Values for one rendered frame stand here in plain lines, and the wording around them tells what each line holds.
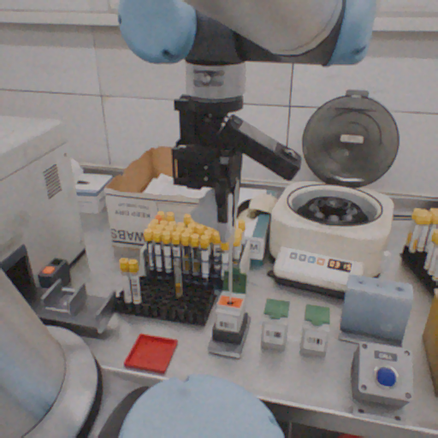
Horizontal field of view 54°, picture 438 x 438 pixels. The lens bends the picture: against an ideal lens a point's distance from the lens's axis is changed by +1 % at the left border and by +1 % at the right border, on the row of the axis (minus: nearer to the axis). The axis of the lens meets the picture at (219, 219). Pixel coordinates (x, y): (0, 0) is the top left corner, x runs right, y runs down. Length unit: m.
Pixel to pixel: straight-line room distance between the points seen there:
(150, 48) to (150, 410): 0.30
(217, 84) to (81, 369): 0.34
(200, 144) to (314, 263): 0.40
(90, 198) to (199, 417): 0.90
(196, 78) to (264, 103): 0.63
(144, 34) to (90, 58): 0.87
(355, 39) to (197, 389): 0.30
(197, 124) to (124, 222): 0.45
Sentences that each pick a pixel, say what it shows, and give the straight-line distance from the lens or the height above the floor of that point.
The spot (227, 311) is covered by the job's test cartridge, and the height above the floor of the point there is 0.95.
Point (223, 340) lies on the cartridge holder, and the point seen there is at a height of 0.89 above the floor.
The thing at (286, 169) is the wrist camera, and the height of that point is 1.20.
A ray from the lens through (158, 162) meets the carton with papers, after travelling 1.20.
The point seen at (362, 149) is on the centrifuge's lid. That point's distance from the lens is 1.12.
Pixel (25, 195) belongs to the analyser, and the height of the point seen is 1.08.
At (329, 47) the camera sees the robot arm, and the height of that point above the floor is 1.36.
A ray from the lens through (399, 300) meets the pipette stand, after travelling 0.75.
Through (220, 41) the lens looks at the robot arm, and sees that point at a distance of 0.41.
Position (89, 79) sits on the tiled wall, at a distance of 1.30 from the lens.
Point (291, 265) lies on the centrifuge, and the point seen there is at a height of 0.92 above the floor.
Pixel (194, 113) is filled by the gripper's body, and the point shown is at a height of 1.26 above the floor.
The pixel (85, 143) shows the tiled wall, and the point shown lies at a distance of 1.36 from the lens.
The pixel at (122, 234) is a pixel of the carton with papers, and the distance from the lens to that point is 1.00.
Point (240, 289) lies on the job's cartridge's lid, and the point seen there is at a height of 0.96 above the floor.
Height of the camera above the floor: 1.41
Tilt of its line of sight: 28 degrees down
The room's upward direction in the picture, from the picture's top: straight up
